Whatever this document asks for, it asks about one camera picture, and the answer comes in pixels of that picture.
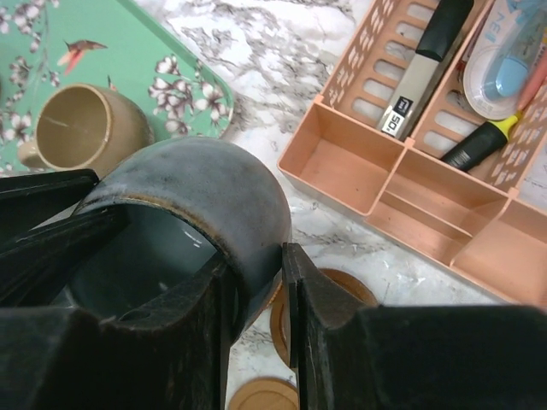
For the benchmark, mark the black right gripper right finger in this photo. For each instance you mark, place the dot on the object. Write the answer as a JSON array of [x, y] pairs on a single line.
[[436, 357]]

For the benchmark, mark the blue correction tape package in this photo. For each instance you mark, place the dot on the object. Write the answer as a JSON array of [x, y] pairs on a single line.
[[503, 53]]

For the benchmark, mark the yellow black highlighter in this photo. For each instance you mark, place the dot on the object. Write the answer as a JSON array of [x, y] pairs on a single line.
[[485, 140]]

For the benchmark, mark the black grey marker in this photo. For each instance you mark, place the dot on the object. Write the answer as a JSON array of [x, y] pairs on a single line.
[[421, 75]]

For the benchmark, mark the peach plastic desk organizer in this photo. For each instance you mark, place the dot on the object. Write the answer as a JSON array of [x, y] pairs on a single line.
[[475, 224]]

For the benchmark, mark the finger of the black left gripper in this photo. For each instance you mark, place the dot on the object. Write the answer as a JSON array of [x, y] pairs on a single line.
[[35, 266], [28, 200]]

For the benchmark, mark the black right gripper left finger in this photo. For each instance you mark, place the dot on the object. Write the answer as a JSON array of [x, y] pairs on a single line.
[[170, 353]]

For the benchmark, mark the dark grey mug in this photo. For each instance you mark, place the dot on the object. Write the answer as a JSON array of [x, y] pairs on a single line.
[[187, 200]]

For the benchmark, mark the green floral tray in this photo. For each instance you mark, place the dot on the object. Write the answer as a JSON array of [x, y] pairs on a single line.
[[46, 45]]

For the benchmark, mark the grooved brown wooden coaster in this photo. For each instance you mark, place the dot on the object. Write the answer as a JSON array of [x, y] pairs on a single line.
[[287, 328]]

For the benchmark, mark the beige ceramic mug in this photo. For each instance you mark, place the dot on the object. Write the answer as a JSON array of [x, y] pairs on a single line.
[[86, 127]]

